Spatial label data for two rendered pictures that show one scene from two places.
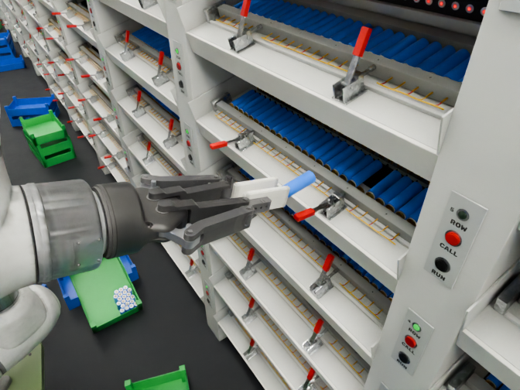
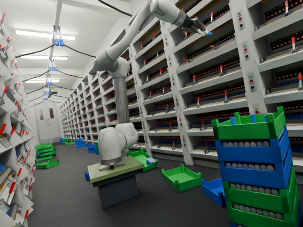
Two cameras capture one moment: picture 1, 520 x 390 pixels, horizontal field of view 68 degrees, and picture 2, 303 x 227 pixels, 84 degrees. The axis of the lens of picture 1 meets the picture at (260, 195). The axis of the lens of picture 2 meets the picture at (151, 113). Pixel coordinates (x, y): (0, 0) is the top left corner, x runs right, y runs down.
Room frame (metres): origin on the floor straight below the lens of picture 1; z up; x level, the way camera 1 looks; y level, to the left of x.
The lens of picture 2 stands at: (-0.77, 0.43, 0.54)
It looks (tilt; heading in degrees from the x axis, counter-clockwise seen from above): 1 degrees up; 1
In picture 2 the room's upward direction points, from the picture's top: 10 degrees counter-clockwise
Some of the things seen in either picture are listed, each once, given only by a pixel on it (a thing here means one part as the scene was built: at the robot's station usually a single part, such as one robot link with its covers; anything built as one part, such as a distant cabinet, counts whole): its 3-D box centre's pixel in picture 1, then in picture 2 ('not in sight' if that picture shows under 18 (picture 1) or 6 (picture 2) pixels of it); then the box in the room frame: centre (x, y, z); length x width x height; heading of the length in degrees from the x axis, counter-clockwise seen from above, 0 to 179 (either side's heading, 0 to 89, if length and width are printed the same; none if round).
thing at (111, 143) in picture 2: not in sight; (110, 142); (0.49, 0.79, 0.39); 0.18 x 0.16 x 0.22; 151
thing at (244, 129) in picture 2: not in sight; (250, 122); (-0.05, 0.04, 0.44); 0.30 x 0.20 x 0.08; 138
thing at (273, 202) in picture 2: not in sight; (261, 179); (-0.05, 0.04, 0.20); 0.30 x 0.20 x 0.08; 138
